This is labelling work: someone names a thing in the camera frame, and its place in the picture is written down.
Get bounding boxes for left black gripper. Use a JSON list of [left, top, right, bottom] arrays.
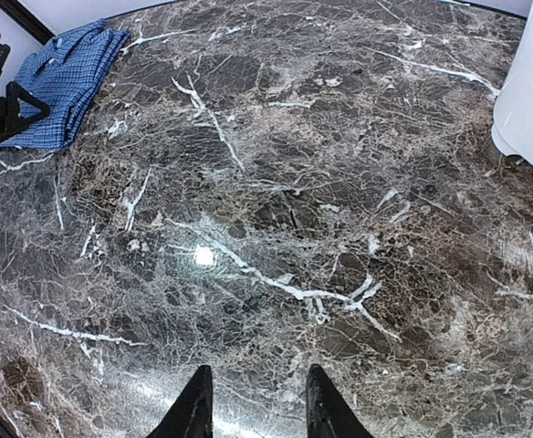
[[0, 81, 50, 143]]

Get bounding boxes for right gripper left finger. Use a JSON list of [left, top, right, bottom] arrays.
[[147, 365, 213, 438]]

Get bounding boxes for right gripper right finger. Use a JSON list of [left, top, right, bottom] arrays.
[[306, 364, 373, 438]]

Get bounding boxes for blue checked long sleeve shirt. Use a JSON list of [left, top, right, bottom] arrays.
[[0, 19, 131, 151]]

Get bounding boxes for left black frame post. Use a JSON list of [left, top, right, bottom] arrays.
[[0, 0, 55, 45]]

